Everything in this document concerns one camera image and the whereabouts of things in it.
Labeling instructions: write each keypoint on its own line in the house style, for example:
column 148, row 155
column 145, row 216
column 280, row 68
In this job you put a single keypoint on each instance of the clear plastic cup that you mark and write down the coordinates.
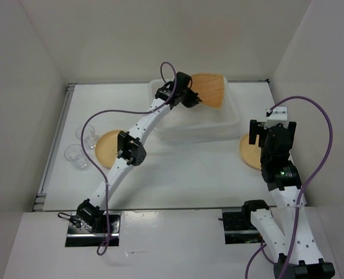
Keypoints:
column 88, row 137
column 75, row 155

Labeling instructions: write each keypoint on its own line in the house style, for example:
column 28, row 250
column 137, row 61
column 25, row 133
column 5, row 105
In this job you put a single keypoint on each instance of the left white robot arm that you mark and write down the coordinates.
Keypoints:
column 130, row 147

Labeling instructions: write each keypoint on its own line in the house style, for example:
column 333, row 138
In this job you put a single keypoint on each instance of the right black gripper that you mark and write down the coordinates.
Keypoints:
column 255, row 127

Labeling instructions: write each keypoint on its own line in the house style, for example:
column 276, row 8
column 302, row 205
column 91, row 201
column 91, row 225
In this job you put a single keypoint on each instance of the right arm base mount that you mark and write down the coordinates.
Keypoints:
column 243, row 225

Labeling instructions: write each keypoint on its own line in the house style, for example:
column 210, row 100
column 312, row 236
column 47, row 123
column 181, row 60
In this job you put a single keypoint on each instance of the rear clear plastic cup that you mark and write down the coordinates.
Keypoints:
column 88, row 137

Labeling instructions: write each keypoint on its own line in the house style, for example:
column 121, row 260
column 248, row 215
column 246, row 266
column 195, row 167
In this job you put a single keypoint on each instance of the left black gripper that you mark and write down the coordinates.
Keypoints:
column 193, row 100

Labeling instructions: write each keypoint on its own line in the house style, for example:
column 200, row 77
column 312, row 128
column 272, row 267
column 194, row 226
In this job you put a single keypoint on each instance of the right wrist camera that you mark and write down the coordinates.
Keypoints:
column 278, row 115

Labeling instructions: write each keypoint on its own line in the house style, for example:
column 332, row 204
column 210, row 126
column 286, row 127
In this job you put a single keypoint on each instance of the white plastic bin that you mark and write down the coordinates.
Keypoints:
column 201, row 122

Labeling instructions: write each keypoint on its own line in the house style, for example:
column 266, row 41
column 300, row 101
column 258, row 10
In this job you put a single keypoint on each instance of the aluminium table edge rail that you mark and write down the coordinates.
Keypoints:
column 50, row 162

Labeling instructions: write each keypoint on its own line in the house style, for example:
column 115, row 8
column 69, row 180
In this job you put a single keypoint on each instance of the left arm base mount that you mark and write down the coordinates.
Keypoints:
column 80, row 235

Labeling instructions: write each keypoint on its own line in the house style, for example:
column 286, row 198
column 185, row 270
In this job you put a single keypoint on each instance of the front clear plastic cup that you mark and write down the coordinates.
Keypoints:
column 75, row 155

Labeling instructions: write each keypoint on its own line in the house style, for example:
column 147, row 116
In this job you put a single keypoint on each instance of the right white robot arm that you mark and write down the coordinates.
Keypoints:
column 291, row 243

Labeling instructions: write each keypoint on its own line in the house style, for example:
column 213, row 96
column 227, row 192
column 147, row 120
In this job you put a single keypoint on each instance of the woven bamboo basket tray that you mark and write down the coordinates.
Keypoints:
column 210, row 89

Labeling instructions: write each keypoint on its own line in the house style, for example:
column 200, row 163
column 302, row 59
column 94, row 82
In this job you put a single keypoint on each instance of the yellow plastic plate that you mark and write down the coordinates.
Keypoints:
column 106, row 148
column 250, row 153

